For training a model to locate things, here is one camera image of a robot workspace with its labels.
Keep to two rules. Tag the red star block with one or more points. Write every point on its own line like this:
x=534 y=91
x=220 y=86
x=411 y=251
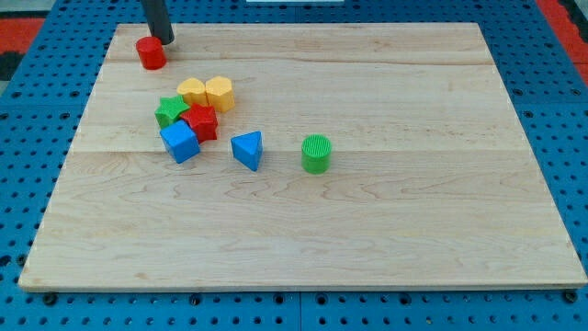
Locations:
x=202 y=120

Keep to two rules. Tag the blue cube block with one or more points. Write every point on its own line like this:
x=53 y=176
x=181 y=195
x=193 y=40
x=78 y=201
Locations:
x=180 y=141

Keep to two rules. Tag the green star block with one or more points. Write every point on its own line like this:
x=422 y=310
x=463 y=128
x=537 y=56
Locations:
x=169 y=110

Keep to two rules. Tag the green cylinder block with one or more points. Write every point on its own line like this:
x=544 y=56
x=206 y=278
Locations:
x=316 y=154

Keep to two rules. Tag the wooden board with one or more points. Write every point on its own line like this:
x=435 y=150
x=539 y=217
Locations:
x=432 y=184

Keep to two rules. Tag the blue triangle block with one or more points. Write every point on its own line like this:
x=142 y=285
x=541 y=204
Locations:
x=248 y=148

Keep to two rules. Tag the yellow hexagon block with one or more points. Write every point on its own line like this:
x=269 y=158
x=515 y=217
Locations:
x=220 y=93

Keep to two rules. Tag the yellow heart block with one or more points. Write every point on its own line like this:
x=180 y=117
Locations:
x=193 y=91

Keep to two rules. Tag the red cylinder block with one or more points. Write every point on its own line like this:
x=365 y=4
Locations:
x=151 y=53

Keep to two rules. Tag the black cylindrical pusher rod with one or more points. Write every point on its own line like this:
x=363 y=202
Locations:
x=158 y=20

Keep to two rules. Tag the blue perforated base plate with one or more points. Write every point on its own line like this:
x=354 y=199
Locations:
x=46 y=96

